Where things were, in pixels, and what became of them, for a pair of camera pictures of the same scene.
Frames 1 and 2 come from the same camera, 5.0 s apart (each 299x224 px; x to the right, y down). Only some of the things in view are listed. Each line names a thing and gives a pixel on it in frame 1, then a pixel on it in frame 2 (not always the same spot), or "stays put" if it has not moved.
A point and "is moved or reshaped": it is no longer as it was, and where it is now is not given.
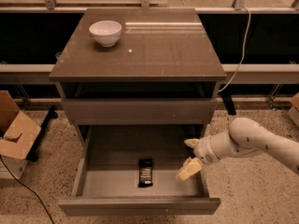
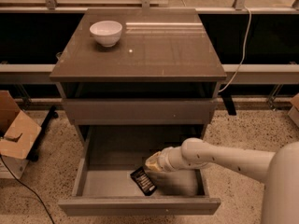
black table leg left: [34, 155] stays put
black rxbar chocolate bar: [145, 173] is moved or reshaped
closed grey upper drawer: [140, 112] stays put
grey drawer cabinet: [137, 77] stays put
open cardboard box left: [19, 133] stays put
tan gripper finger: [191, 166] → [152, 162]
